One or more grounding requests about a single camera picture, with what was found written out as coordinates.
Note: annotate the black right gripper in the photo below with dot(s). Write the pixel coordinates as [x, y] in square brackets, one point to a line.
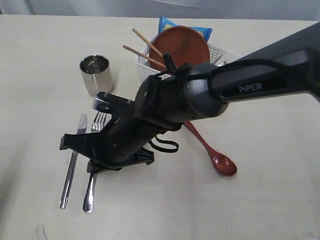
[121, 142]

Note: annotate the silver metal fork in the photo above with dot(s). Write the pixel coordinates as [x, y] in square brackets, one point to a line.
[88, 202]

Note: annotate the silver table knife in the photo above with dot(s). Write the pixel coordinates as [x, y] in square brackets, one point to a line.
[82, 127]

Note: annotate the stainless steel cup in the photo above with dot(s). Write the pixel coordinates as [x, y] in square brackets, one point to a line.
[96, 74]

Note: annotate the red wooden spoon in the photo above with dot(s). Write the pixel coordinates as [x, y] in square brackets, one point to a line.
[221, 163]

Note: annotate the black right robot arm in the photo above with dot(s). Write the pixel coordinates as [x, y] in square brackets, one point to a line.
[288, 66]

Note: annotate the lower wooden chopstick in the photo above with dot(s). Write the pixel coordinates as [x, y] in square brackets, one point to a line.
[143, 56]

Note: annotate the wooden chopstick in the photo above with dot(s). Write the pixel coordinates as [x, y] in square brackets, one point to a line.
[147, 42]
[143, 56]

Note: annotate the upper wooden chopstick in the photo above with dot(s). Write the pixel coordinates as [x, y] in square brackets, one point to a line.
[147, 42]

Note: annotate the brown round wooden plate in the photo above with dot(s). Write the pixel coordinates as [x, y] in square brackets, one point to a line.
[184, 44]

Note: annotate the blue snack packet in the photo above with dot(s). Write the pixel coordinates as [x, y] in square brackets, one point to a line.
[164, 24]

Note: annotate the white plastic woven basket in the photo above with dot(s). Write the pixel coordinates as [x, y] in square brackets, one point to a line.
[218, 56]

